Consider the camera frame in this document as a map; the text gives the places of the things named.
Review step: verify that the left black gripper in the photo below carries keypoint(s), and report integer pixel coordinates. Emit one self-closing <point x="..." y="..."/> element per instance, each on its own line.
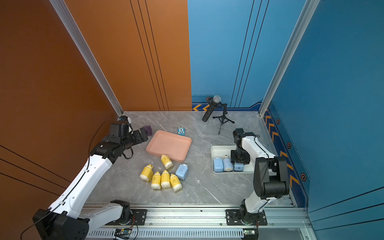
<point x="139" y="139"/>

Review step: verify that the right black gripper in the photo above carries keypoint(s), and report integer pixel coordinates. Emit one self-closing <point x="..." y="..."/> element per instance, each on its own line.
<point x="245" y="160"/>

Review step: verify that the blue sharpener with red cap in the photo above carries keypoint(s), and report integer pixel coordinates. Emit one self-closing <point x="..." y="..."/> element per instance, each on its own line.
<point x="227" y="164"/>

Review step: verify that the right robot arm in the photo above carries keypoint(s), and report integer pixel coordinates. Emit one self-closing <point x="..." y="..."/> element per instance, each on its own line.
<point x="271" y="178"/>

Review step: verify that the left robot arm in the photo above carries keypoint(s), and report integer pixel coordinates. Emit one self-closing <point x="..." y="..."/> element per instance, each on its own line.
<point x="63" y="220"/>

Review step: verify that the purple cube sharpener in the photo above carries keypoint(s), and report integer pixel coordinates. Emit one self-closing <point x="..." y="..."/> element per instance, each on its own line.
<point x="148" y="130"/>

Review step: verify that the white plastic tray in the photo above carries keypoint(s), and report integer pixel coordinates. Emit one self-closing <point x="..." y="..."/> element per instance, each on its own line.
<point x="222" y="151"/>

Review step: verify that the yellow sharpener far left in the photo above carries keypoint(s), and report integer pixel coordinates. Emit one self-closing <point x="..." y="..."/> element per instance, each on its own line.
<point x="147" y="173"/>

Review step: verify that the pink plastic tray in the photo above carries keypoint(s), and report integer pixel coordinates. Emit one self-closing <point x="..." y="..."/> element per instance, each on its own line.
<point x="172" y="145"/>

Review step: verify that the yellow sharpener near tray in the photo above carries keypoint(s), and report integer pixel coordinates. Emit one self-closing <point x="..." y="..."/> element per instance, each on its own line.
<point x="167" y="162"/>

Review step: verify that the blue cartoon sharpener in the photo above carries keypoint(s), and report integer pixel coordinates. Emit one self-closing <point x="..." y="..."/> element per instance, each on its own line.
<point x="181" y="131"/>

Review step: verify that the black microphone on tripod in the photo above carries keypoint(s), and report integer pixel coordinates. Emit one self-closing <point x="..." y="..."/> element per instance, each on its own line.
<point x="215" y="103"/>

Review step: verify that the green circuit board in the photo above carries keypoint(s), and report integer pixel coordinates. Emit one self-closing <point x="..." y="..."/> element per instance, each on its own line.
<point x="122" y="234"/>

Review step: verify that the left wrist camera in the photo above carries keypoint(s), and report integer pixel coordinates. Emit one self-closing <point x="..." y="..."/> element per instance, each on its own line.
<point x="125" y="118"/>

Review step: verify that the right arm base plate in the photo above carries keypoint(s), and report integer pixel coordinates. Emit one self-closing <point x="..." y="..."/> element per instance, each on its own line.
<point x="235" y="217"/>

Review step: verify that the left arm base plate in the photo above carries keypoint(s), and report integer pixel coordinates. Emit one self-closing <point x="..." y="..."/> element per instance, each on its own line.
<point x="135" y="217"/>

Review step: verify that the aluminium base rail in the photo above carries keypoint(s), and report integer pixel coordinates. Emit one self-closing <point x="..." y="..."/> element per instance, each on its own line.
<point x="208" y="222"/>

